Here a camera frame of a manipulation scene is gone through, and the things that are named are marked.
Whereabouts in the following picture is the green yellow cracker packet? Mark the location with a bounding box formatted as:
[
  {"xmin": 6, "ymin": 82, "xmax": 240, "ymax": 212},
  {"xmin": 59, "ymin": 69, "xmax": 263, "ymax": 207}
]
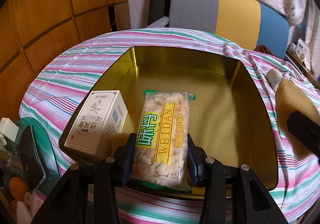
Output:
[{"xmin": 131, "ymin": 91, "xmax": 195, "ymax": 191}]

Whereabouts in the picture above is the beige cardboard box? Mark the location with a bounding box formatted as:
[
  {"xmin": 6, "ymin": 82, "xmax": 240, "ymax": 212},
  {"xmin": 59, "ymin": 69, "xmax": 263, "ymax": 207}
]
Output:
[{"xmin": 64, "ymin": 90, "xmax": 127, "ymax": 161}]

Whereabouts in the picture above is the tan yellow cloth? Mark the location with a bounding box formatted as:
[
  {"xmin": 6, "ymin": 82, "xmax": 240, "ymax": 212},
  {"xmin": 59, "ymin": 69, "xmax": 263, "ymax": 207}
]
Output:
[{"xmin": 275, "ymin": 78, "xmax": 319, "ymax": 160}]

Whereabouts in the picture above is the gold metal tin tray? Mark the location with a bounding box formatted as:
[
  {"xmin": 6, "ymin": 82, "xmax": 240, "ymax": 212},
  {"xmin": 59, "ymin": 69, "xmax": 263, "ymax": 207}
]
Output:
[{"xmin": 58, "ymin": 45, "xmax": 279, "ymax": 199}]

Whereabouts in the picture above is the wooden side desk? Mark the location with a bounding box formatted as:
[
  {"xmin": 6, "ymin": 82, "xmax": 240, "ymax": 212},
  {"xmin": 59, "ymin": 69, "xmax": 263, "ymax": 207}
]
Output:
[{"xmin": 285, "ymin": 51, "xmax": 319, "ymax": 89}]

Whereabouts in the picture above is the white blue product box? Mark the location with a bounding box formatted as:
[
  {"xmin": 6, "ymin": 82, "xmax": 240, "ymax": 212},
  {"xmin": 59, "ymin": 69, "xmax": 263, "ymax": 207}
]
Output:
[{"xmin": 295, "ymin": 38, "xmax": 309, "ymax": 62}]

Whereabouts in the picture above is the dark red cloth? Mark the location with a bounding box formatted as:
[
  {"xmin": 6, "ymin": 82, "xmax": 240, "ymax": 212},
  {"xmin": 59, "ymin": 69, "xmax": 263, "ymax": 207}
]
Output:
[{"xmin": 254, "ymin": 45, "xmax": 276, "ymax": 57}]

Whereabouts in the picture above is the striped bed sheet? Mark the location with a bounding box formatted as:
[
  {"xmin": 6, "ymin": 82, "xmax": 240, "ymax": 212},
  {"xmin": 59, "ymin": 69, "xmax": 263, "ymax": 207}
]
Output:
[{"xmin": 19, "ymin": 28, "xmax": 319, "ymax": 221}]

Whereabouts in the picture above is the grey yellow blue chair back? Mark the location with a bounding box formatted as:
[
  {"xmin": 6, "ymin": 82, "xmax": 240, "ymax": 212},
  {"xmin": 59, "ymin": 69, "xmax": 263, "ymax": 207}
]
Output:
[{"xmin": 169, "ymin": 0, "xmax": 289, "ymax": 59}]

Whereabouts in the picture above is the orange wooden wardrobe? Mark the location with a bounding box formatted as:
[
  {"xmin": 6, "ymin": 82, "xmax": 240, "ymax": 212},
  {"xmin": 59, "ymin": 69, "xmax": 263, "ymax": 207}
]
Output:
[{"xmin": 1, "ymin": 0, "xmax": 131, "ymax": 121}]

